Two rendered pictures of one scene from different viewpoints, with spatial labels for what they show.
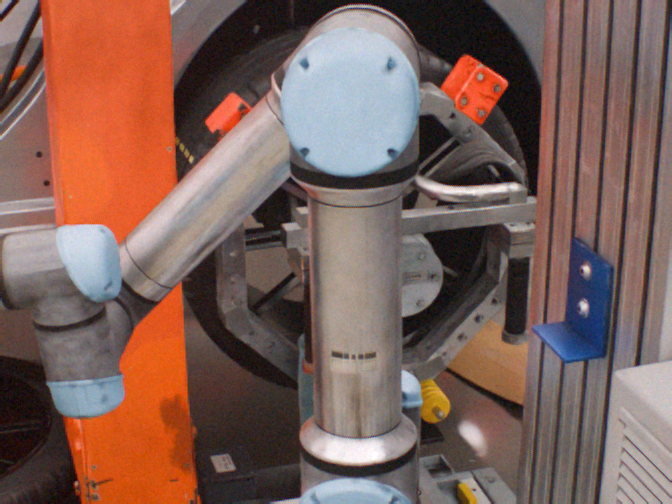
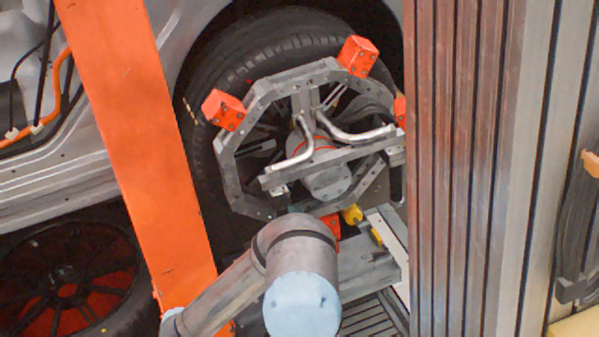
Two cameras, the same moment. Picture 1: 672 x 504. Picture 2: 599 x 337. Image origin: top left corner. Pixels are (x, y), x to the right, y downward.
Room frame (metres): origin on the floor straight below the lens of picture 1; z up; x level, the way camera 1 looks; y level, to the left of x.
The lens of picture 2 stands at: (0.35, -0.05, 2.38)
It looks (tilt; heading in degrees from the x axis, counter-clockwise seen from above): 42 degrees down; 1
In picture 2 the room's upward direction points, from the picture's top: 9 degrees counter-clockwise
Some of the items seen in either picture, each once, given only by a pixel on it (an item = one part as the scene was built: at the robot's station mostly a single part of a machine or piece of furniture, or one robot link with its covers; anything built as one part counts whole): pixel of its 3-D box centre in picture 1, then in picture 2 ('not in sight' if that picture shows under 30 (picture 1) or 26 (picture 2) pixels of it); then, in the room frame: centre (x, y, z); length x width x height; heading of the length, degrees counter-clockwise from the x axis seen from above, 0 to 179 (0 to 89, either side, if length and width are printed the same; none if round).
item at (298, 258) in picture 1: (309, 256); (275, 189); (1.91, 0.04, 0.93); 0.09 x 0.05 x 0.05; 17
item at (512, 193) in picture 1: (455, 159); (351, 111); (2.07, -0.20, 1.03); 0.19 x 0.18 x 0.11; 17
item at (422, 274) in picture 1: (385, 257); (317, 161); (2.09, -0.09, 0.85); 0.21 x 0.14 x 0.14; 17
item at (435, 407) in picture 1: (413, 380); (339, 196); (2.29, -0.15, 0.51); 0.29 x 0.06 x 0.06; 17
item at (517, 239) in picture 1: (512, 232); (389, 150); (2.01, -0.29, 0.93); 0.09 x 0.05 x 0.05; 17
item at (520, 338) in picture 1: (516, 296); (395, 183); (1.98, -0.30, 0.83); 0.04 x 0.04 x 0.16
